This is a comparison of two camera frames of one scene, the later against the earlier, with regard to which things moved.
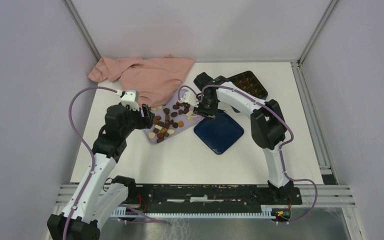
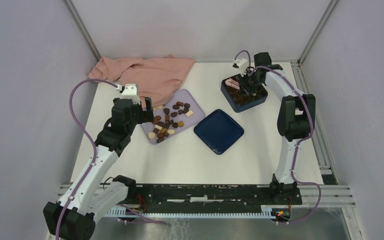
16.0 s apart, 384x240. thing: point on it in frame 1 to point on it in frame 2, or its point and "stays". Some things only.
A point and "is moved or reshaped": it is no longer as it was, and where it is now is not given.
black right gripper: [210, 114] to [245, 89]
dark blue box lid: [219, 133] stays
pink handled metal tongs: [197, 115] is moved or reshaped
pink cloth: [153, 79] stays
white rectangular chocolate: [189, 114] stays
